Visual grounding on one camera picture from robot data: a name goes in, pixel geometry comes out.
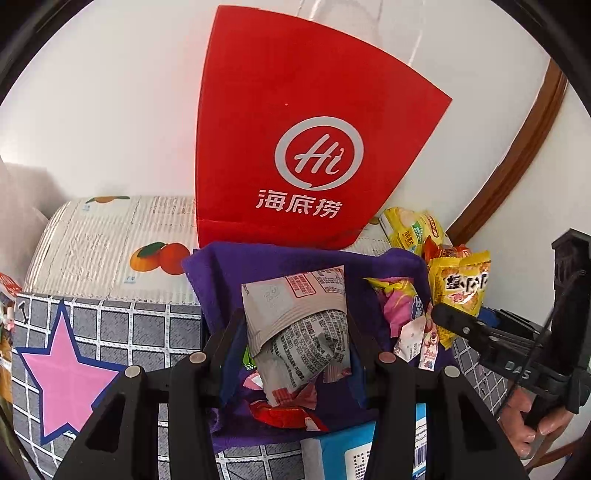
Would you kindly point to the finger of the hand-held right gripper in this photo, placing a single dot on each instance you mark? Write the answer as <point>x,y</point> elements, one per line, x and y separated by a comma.
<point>457,323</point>
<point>517,325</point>

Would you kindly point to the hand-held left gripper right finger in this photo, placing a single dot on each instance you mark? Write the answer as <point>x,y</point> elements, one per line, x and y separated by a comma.
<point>371,364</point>

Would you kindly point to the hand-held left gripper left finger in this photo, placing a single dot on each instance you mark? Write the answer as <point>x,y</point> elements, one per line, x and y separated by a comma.
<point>214,355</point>

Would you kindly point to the grey white snack packet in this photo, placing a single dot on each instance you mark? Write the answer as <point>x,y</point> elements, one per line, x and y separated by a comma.
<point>295,323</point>

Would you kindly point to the person's right hand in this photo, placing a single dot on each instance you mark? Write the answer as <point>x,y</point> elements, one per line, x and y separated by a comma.
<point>519,424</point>

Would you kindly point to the green triangular snack packet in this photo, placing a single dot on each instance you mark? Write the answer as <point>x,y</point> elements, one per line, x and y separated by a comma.
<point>248,359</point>

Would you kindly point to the white pink snack packet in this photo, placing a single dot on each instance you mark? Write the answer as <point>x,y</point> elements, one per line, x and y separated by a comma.
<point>418,341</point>

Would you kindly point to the pink yellow triangular snack packet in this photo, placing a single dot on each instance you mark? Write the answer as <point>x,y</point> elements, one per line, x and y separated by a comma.
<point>397,295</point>

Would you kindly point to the orange chips bag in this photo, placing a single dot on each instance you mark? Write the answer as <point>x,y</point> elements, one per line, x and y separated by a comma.
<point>443,253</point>

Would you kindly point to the purple cloth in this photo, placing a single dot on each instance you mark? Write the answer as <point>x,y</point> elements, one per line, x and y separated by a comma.
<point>217,277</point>

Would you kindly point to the grey checked bed sheet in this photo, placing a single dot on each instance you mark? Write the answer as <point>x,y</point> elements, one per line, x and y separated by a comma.
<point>138,332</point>

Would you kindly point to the small red snack packet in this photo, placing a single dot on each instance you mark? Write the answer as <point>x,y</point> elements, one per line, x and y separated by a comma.
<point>277,415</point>

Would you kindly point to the blue tissue box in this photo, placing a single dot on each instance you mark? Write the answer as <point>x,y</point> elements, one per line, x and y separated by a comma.
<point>341,452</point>

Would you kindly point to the yellow chips bag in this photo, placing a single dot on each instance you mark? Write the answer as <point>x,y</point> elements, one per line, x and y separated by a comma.
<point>404,226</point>

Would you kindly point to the white cardboard fruit box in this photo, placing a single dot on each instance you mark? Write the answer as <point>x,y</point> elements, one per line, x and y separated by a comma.
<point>115,249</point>

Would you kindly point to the red white packet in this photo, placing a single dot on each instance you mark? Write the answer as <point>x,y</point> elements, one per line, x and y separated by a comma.
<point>7,284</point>

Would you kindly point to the white foam board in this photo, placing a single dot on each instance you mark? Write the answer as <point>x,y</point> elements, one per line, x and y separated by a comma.
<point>18,207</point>

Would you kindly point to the red paper bag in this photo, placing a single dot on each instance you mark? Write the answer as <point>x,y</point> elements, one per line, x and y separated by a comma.
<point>300,92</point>

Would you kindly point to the brown wooden door frame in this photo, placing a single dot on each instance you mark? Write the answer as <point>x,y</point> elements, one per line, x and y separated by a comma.
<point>517,157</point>

